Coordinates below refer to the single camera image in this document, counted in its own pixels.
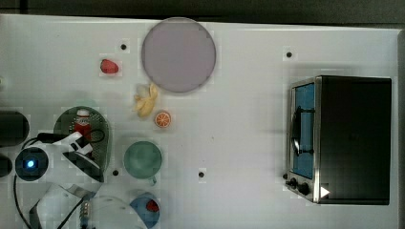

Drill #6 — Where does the red ketchup bottle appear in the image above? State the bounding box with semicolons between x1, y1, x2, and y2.
74;109;92;143

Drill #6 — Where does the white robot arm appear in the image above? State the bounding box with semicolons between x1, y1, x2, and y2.
14;132;146;229

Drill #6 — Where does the green oval strainer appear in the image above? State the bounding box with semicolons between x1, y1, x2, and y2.
53;106;110;171

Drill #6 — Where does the orange slice toy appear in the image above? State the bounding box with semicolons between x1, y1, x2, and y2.
155;112;172;128

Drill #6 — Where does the yellow banana toy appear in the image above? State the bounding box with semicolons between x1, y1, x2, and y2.
134;83;159;117

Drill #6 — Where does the green cup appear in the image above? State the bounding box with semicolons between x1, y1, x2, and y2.
123;141;163;186

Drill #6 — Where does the red item in bowl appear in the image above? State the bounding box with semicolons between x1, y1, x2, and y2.
146;200;160;212

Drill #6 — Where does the red strawberry toy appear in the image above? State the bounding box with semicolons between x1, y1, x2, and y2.
100;59;119;74

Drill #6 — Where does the blue bowl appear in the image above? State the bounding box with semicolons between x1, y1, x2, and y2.
130;193;160;229

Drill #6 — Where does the black toaster oven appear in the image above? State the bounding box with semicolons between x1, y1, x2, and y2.
283;75;393;205

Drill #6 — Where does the large black cylinder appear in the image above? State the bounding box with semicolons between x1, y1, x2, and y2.
0;111;30;147

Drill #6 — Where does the small black cylinder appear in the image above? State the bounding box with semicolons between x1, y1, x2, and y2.
0;155;12;177

